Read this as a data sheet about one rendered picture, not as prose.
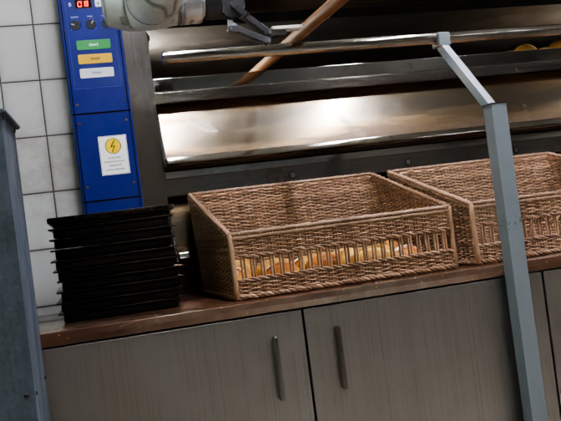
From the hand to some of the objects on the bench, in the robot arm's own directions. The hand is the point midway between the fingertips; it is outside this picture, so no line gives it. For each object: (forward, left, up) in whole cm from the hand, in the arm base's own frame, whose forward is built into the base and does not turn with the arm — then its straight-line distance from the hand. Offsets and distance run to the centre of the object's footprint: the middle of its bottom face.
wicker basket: (+5, +29, -66) cm, 72 cm away
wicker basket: (+64, +34, -66) cm, 98 cm away
